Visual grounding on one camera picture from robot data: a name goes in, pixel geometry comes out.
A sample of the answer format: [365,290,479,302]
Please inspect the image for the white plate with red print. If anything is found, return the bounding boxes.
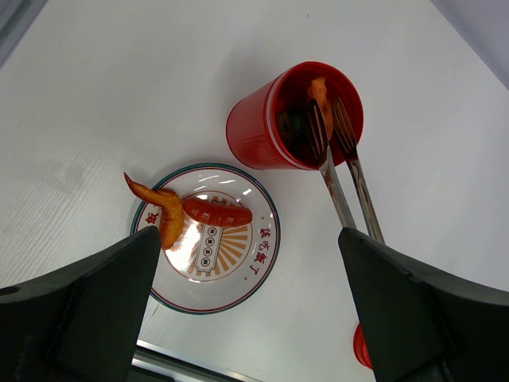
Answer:
[130,163,281,314]

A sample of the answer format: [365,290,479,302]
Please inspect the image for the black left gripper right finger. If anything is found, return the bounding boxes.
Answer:
[338,228,508,381]

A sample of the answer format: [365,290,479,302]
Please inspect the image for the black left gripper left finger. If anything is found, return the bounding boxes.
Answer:
[1,227,161,381]

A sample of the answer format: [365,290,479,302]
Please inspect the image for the stainless steel tongs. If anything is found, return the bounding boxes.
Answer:
[305,97,386,244]

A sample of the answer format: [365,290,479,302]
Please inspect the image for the orange fried chicken wing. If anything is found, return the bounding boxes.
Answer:
[123,173,185,250]

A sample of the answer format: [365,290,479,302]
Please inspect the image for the black seaweed sushi roll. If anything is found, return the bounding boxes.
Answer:
[276,109,306,144]

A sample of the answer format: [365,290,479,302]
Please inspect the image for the red grilled sausage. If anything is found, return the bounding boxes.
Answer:
[183,197,253,228]

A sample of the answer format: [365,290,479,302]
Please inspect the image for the red cylindrical lunch container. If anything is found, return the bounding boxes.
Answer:
[226,61,363,170]

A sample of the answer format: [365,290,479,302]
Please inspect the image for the aluminium left frame post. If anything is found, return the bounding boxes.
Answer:
[0,0,47,67]

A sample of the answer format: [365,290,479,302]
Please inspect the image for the aluminium front rail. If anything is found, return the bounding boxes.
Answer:
[131,340,258,382]

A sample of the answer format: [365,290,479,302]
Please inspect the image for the red round lid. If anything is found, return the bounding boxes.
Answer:
[353,324,373,369]

